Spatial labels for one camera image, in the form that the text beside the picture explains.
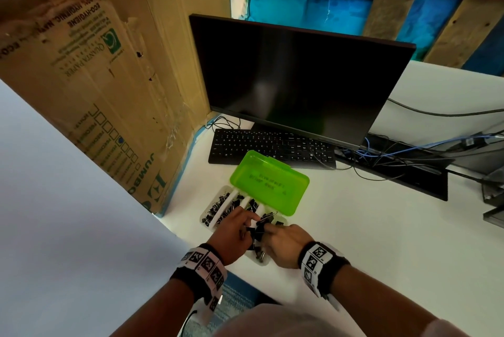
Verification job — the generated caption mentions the pile of small black binder clips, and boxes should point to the pile of small black binder clips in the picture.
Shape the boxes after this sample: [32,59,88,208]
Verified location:
[202,190,242,228]

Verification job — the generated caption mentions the white desk divider panel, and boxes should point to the white desk divider panel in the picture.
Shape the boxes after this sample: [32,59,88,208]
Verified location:
[368,60,504,176]

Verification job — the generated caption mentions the person's right hand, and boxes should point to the person's right hand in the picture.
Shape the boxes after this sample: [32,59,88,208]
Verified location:
[262,224,316,270]

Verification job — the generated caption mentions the white side partition panel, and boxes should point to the white side partition panel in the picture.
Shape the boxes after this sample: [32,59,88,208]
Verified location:
[0,80,192,337]

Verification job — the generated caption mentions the black computer monitor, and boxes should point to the black computer monitor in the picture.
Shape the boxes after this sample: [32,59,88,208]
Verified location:
[188,14,417,151]
[483,206,504,229]

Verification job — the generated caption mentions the short black power cable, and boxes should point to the short black power cable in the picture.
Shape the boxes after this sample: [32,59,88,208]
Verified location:
[447,169,485,183]

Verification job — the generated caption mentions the blue network cable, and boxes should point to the blue network cable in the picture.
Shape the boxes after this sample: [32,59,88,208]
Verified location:
[342,134,497,159]

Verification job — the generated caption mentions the person's light pink shirt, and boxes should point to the person's light pink shirt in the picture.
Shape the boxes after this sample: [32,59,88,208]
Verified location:
[212,303,469,337]

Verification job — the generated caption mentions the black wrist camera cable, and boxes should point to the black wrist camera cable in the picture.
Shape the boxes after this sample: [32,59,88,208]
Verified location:
[180,309,198,337]

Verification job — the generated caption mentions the blue patterned floor mat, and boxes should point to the blue patterned floor mat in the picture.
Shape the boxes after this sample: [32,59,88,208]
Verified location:
[208,271,280,328]

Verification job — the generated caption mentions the person's left forearm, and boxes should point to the person's left forearm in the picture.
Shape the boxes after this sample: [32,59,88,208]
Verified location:
[110,279,196,337]

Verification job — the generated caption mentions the person's right forearm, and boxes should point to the person's right forearm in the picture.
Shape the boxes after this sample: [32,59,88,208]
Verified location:
[329,266,438,337]

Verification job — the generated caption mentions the person's left hand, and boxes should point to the person's left hand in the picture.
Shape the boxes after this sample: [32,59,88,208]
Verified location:
[206,206,261,267]

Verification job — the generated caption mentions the brown cardboard box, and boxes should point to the brown cardboard box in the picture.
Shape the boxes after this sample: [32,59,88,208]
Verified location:
[0,0,231,217]

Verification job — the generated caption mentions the black marker-tag wristband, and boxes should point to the black marker-tag wristband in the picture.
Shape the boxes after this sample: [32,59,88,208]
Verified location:
[298,242,351,302]
[170,243,228,324]

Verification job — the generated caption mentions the black keyboard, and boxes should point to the black keyboard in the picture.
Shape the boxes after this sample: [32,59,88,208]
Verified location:
[207,128,338,171]

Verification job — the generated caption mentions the black desk cable tray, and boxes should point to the black desk cable tray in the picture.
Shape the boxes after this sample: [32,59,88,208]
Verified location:
[334,134,449,203]

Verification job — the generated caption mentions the thin black keyboard cable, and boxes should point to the thin black keyboard cable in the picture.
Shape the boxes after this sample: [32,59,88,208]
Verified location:
[205,114,242,131]

